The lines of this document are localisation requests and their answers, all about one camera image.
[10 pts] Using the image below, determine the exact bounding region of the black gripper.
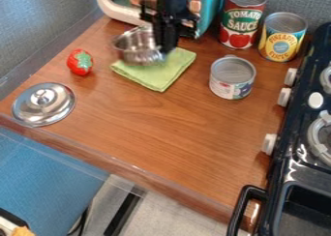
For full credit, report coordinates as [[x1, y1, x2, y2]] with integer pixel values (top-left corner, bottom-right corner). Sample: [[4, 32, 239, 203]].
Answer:
[[137, 0, 202, 53]]

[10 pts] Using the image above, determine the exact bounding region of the silver pot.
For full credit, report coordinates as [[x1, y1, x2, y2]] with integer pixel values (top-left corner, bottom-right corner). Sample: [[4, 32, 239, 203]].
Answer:
[[110, 24, 168, 67]]

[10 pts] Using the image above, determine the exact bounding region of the green cloth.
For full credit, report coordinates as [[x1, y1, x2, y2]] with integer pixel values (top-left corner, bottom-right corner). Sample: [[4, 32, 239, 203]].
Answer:
[[109, 46, 198, 93]]

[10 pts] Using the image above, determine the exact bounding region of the toy microwave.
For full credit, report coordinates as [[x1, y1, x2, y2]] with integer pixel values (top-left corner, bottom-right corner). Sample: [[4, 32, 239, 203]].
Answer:
[[94, 0, 228, 40]]

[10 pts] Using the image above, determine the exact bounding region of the red tomato sauce can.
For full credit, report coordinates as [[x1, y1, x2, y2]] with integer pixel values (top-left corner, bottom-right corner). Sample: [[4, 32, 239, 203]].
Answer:
[[217, 0, 268, 50]]

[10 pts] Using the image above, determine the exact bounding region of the white short can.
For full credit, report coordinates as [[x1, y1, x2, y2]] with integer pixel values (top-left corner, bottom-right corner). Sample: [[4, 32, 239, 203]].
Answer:
[[208, 54, 257, 101]]

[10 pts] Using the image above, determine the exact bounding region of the red toy strawberry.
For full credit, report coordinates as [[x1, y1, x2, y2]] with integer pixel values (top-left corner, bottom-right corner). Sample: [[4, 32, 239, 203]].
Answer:
[[66, 48, 95, 76]]

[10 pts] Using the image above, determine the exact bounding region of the yellow pineapple can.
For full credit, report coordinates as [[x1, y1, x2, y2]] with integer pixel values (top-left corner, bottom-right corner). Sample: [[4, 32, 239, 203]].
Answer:
[[256, 12, 310, 64]]

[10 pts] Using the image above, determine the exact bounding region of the silver lid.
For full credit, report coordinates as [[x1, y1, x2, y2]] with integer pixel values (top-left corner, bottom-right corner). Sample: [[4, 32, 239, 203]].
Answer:
[[10, 81, 78, 129]]

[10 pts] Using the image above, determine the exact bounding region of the toy stove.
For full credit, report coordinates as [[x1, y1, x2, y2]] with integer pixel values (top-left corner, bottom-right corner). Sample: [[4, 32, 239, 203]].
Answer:
[[226, 21, 331, 236]]

